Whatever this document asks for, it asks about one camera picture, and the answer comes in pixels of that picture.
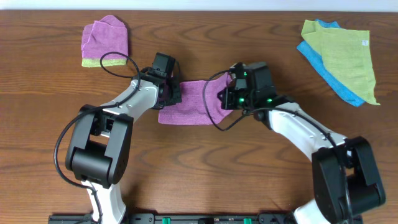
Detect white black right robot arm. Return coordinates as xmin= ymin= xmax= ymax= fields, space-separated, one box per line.
xmin=218 ymin=62 xmax=386 ymax=223

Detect folded green cloth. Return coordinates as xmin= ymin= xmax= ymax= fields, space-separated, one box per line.
xmin=81 ymin=58 xmax=127 ymax=68

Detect folded purple cloth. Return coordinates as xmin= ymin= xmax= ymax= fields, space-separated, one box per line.
xmin=81 ymin=15 xmax=129 ymax=59

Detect purple microfiber cloth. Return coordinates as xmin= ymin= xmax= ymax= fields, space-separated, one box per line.
xmin=158 ymin=73 xmax=231 ymax=126

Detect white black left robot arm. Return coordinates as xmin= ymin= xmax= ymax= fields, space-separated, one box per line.
xmin=65 ymin=53 xmax=182 ymax=223

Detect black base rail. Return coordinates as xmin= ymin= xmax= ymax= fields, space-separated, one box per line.
xmin=48 ymin=212 xmax=364 ymax=224

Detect blue cloth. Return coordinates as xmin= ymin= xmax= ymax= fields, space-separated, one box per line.
xmin=295 ymin=18 xmax=366 ymax=108

